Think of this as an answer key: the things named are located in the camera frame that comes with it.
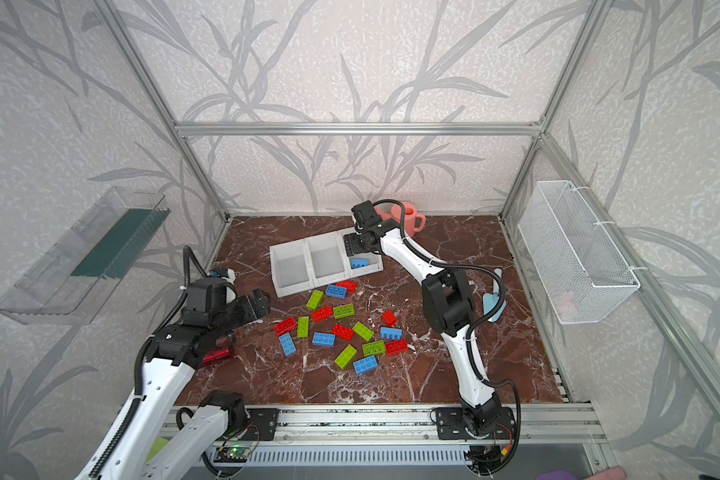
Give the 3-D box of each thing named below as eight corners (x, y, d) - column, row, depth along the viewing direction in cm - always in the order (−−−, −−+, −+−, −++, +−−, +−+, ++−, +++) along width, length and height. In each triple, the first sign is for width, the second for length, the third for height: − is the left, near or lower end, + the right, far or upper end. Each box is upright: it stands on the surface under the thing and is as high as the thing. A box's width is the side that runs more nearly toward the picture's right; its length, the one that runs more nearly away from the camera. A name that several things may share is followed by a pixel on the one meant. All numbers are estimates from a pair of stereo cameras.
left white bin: (279, 300, 99) (273, 289, 93) (274, 258, 110) (269, 246, 104) (315, 290, 101) (311, 279, 95) (307, 250, 112) (303, 238, 106)
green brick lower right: (362, 356, 86) (362, 354, 85) (361, 345, 88) (361, 342, 87) (385, 354, 87) (385, 351, 85) (384, 342, 89) (384, 340, 87)
